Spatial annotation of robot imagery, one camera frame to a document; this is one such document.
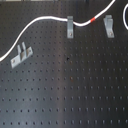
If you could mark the grey metal clip middle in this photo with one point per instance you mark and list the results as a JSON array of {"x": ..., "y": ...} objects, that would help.
[{"x": 70, "y": 32}]

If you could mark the grey metal clip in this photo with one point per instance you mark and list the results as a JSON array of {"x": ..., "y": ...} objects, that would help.
[
  {"x": 23, "y": 54},
  {"x": 108, "y": 22},
  {"x": 70, "y": 32}
]

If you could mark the grey metal clip left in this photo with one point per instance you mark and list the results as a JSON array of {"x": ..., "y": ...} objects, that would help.
[{"x": 23, "y": 54}]

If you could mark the grey metal clip right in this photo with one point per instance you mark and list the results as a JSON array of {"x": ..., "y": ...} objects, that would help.
[{"x": 108, "y": 22}]

